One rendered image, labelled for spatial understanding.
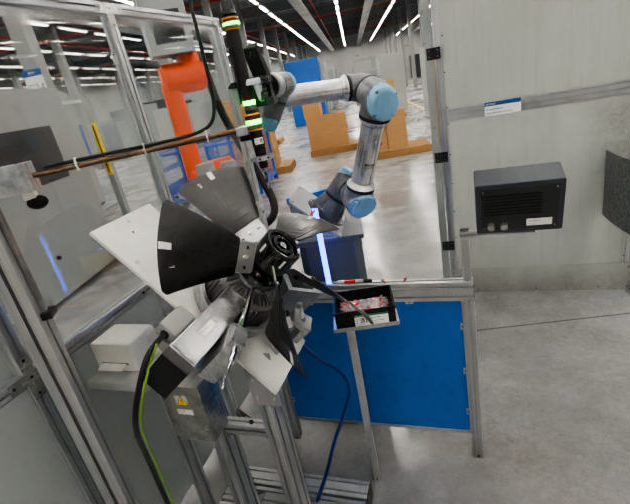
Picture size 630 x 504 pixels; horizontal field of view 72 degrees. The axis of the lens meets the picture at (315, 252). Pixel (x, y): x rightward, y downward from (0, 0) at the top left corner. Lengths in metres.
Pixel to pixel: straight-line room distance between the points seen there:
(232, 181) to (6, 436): 0.97
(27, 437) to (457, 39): 2.75
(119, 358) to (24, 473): 0.39
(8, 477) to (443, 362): 1.50
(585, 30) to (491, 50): 0.47
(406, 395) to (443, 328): 0.39
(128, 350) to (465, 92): 2.34
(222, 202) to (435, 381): 1.16
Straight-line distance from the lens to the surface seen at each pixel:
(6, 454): 1.59
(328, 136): 10.41
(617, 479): 2.23
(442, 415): 2.07
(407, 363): 1.91
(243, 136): 1.24
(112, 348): 1.58
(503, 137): 2.98
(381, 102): 1.58
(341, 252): 1.89
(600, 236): 3.26
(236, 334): 1.10
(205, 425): 1.52
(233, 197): 1.34
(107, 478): 1.66
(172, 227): 1.08
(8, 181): 1.29
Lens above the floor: 1.63
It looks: 21 degrees down
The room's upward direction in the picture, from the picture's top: 11 degrees counter-clockwise
